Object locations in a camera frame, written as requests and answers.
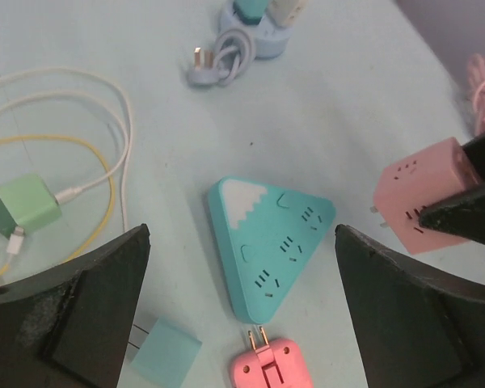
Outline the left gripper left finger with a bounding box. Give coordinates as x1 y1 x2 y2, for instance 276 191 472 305
0 224 150 387

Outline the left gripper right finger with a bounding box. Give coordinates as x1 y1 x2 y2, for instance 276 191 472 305
335 224 485 387

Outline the pink cube socket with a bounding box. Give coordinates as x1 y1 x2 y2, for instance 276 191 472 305
373 137 481 255

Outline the light teal charger plug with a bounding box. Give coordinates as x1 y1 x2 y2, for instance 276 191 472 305
129 318 202 388

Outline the teal triangular power strip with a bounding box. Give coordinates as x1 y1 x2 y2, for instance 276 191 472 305
208 176 336 324

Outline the blue round power strip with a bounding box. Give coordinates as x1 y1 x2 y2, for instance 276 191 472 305
184 0 292 89

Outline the white square adapter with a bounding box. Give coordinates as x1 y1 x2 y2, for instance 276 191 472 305
267 0 308 27

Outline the green charger plug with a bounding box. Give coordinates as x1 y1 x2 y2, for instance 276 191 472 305
0 173 62 238

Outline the pink square adapter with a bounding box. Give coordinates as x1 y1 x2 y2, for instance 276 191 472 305
230 326 314 388

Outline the yellow usb cable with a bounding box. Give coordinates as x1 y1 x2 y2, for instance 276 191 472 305
0 135 117 290

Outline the white usb cable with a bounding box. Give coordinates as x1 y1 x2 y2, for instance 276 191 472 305
0 67 135 290

